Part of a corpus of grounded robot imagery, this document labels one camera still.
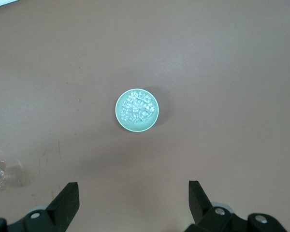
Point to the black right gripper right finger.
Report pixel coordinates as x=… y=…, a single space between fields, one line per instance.
x=203 y=210

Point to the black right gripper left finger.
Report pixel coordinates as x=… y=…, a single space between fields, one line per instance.
x=62 y=205

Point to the pile of clear ice cubes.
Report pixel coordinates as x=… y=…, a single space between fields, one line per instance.
x=136 y=107

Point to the pale green ceramic bowl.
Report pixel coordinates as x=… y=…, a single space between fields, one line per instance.
x=149 y=124

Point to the brown table cover mat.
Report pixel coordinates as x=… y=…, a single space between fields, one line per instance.
x=207 y=60

